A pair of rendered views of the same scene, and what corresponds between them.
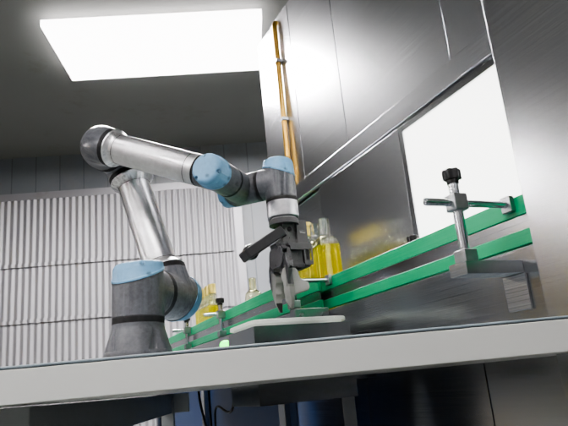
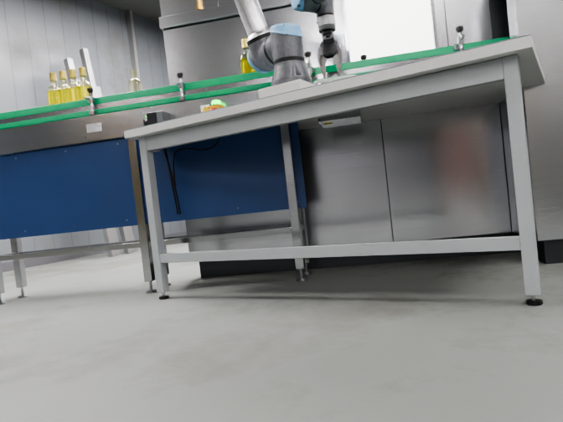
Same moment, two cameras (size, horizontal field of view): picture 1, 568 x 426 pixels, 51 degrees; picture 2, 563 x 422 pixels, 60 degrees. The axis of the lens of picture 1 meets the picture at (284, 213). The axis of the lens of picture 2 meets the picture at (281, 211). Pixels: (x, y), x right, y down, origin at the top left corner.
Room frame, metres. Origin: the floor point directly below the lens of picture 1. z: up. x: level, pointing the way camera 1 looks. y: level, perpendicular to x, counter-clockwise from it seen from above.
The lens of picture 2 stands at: (0.37, 1.89, 0.39)
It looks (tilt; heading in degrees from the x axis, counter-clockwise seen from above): 2 degrees down; 305
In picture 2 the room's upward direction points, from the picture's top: 6 degrees counter-clockwise
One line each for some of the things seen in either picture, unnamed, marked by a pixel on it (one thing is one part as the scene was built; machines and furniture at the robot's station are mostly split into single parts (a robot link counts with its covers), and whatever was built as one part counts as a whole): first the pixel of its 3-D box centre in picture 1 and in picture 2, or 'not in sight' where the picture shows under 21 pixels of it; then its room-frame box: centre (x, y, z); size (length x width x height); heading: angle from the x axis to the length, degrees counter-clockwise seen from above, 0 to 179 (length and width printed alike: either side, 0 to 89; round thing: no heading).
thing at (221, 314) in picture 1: (214, 318); (179, 86); (2.02, 0.27, 0.94); 0.07 x 0.04 x 0.13; 114
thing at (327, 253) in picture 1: (330, 273); not in sight; (1.61, -0.11, 0.99); 0.06 x 0.06 x 0.21; 26
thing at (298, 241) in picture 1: (288, 245); (328, 43); (1.37, 0.00, 1.02); 0.09 x 0.08 x 0.12; 116
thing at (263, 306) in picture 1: (202, 333); (123, 101); (2.31, 0.35, 0.92); 1.75 x 0.01 x 0.08; 24
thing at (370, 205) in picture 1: (407, 193); (340, 33); (1.47, -0.32, 1.15); 0.90 x 0.03 x 0.34; 24
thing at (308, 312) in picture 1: (311, 322); not in sight; (1.50, -0.04, 0.85); 0.09 x 0.04 x 0.07; 114
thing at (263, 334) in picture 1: (299, 345); not in sight; (1.35, -0.01, 0.79); 0.27 x 0.17 x 0.08; 114
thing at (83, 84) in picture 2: (213, 316); (85, 95); (2.61, 0.35, 1.02); 0.06 x 0.06 x 0.28; 24
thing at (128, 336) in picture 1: (138, 340); (290, 74); (1.35, 0.35, 0.83); 0.15 x 0.15 x 0.10
